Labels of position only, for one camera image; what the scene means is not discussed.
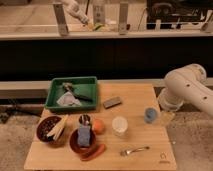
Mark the grey rectangular block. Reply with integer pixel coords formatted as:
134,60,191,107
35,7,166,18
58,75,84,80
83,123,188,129
103,97,122,109

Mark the wooden board table mat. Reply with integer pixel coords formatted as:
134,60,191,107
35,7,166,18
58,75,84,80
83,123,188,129
24,83,177,171

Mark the white plastic cup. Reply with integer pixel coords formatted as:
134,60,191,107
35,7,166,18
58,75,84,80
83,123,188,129
112,116,128,137

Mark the pale yellow banana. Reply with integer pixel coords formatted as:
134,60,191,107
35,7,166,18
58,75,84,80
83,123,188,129
47,115,68,140

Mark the dark cup with utensils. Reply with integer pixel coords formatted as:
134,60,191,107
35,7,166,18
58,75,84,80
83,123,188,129
79,114,91,126

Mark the dark handled brush tool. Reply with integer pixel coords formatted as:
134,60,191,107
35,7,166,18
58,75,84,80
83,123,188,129
62,82,92,102

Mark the blue sponge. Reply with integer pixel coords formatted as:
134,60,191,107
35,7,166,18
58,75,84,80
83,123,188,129
77,125,90,147

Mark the red plate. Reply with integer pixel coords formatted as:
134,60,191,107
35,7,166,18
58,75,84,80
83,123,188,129
69,130,96,155

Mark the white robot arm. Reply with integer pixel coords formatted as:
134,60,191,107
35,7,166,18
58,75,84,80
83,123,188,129
158,64,213,117

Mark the blue cup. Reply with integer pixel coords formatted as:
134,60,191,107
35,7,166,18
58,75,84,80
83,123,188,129
144,108,158,124

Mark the crumpled light blue cloth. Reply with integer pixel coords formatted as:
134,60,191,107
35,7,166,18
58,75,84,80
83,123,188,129
57,92,81,106

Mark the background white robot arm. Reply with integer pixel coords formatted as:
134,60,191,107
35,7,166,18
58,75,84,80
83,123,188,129
61,0,89,25

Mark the green plastic tray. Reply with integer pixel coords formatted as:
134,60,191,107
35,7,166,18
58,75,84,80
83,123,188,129
45,76,98,112

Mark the silver fork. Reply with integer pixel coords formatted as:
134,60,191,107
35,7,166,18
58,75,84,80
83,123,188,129
120,146,150,156

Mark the dark brown bowl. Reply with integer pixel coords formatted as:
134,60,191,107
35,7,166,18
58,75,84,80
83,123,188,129
36,116,61,143

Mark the orange fruit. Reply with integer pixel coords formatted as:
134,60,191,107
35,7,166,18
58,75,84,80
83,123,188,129
92,119,105,134

